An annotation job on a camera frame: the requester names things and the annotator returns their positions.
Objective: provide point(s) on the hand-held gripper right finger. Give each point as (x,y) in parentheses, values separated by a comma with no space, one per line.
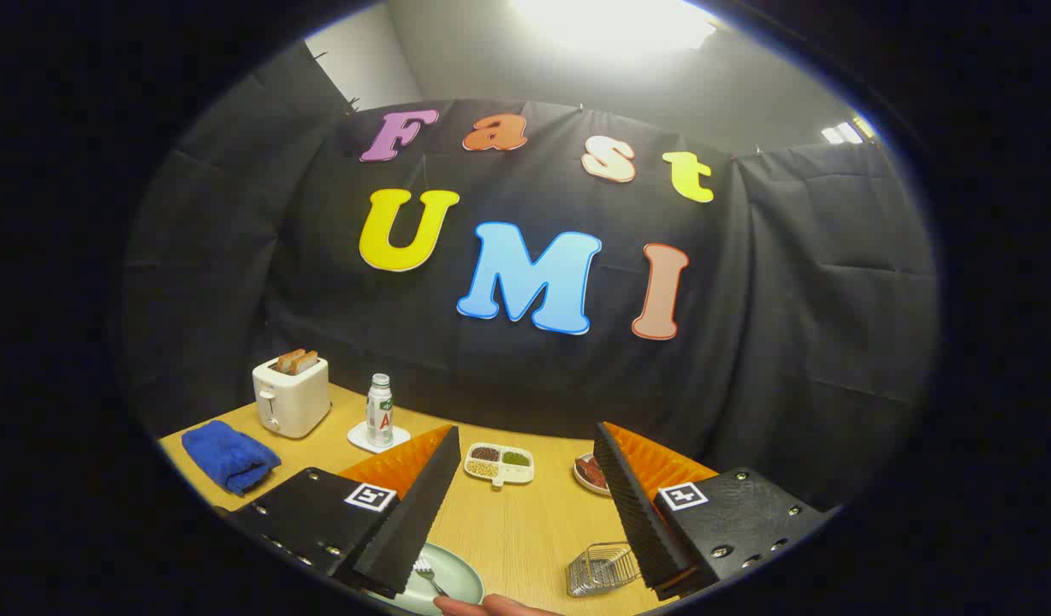
(637,513)

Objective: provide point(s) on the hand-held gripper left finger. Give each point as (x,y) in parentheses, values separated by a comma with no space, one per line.
(414,522)

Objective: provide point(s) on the white plate of food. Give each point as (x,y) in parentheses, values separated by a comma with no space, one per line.
(589,475)

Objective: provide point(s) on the pale green plate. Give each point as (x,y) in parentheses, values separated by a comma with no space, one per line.
(459,583)

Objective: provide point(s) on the white square coaster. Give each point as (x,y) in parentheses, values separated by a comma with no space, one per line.
(361,438)

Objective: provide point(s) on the white divided dish of beans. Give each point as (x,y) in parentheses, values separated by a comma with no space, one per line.
(500,466)

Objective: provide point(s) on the white drink bottle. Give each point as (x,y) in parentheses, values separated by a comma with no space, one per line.
(379,411)

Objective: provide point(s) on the white toaster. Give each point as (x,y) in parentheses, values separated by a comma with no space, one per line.
(293,402)

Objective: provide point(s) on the toast slice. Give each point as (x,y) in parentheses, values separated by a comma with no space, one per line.
(305,363)
(287,359)

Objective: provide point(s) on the blue folded cloth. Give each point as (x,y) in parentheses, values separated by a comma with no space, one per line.
(228,458)

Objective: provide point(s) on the small ceiling light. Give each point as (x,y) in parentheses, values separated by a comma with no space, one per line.
(844,133)

